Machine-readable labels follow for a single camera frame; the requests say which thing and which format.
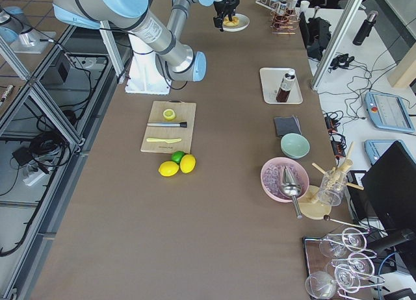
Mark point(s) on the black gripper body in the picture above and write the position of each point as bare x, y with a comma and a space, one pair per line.
228, 4

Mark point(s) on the twisted glazed donut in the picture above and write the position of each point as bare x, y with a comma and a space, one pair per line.
231, 22

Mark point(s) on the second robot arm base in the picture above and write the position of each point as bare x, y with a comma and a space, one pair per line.
20, 35

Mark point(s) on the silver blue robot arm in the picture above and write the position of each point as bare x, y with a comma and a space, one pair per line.
178, 62

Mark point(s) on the cream rabbit serving tray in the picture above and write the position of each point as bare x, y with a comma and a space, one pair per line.
270, 82

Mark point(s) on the tea bottle on tray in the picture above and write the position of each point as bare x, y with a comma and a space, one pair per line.
285, 87

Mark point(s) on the black glass tray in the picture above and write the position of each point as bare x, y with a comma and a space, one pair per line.
316, 261

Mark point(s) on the white round plate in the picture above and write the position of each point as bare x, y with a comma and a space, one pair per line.
244, 21

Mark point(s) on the tea bottle in rack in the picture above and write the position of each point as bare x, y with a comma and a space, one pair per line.
286, 7

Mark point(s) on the half lemon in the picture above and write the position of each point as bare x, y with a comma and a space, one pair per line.
169, 114

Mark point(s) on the steel muddler black tip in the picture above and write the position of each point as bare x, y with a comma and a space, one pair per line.
169, 124

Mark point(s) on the wooden cutting board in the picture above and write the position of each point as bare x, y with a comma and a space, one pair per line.
169, 128

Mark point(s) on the folded grey cloth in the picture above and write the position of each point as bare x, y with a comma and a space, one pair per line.
286, 125

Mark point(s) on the yellow plastic knife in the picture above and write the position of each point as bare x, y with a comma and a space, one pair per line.
164, 140

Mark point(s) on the black thermos bottle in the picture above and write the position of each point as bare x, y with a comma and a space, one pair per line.
365, 28

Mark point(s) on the green lime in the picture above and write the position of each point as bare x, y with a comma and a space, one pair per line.
177, 156

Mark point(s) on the mint green bowl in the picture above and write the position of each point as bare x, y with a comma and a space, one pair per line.
295, 146

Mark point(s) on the whole lemon upper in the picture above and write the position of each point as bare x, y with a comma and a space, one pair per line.
187, 163

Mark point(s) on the whole lemon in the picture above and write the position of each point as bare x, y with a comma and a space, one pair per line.
168, 168
187, 163

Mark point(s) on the whole lemon lower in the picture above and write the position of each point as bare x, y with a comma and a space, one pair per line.
168, 168

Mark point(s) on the pink bowl with ice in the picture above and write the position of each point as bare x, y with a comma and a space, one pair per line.
271, 175

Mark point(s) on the metal ice scoop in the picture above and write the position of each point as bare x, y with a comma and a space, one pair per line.
290, 188

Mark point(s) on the blue teach pendant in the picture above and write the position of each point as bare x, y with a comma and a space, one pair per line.
387, 111
376, 148

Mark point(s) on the black monitor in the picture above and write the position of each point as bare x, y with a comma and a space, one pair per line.
390, 189

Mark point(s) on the wine glass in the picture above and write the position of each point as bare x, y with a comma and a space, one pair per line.
358, 263
341, 244
346, 279
320, 285

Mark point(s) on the copper wire bottle rack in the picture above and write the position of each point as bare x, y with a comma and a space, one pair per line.
286, 24

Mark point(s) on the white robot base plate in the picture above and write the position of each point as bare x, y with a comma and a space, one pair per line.
144, 77

